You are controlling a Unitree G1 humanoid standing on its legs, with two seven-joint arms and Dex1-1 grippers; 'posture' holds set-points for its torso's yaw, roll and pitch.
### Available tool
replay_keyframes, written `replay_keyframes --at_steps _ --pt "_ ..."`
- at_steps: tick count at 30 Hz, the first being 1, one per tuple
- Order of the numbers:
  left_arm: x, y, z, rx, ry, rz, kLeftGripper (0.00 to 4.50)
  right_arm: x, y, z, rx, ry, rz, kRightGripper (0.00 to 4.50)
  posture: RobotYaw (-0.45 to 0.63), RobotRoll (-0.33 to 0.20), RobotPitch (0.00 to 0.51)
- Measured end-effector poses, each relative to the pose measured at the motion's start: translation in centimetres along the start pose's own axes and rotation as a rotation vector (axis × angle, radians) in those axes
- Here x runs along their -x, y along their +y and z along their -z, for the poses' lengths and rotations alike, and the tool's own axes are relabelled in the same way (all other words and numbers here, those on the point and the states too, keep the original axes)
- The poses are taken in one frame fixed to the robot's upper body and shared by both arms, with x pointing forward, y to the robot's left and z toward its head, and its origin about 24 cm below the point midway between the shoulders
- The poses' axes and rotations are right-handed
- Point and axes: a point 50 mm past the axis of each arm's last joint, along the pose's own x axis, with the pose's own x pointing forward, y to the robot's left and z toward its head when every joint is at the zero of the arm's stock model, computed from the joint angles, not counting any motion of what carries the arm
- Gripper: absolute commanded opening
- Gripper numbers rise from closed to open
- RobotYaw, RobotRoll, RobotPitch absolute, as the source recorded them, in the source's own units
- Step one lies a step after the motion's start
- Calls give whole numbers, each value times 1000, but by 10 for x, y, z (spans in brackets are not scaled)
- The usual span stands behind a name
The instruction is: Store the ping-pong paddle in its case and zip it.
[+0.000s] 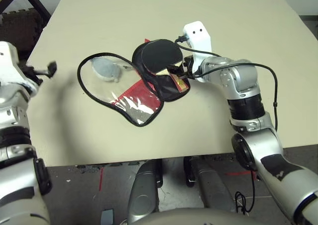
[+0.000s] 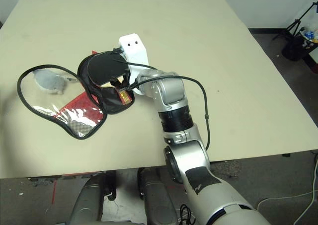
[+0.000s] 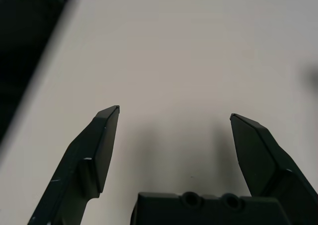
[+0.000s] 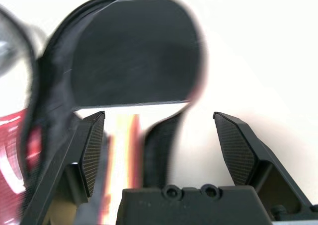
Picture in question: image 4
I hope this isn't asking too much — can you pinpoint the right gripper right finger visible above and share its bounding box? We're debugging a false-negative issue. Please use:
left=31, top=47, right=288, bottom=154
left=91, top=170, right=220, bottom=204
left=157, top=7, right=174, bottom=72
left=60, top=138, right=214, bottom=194
left=213, top=111, right=318, bottom=216

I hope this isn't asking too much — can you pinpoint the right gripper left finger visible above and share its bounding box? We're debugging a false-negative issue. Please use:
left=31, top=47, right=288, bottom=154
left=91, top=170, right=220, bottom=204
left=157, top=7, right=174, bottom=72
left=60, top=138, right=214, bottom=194
left=18, top=110, right=106, bottom=225

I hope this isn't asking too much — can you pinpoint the black red paddle case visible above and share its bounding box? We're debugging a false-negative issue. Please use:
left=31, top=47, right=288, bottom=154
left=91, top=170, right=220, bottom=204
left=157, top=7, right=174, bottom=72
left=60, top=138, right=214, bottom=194
left=0, top=0, right=207, bottom=225

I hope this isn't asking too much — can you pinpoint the black rubber ping-pong paddle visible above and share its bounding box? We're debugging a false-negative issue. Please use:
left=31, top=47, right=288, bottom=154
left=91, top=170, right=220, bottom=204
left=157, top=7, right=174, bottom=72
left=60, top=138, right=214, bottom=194
left=67, top=0, right=207, bottom=218

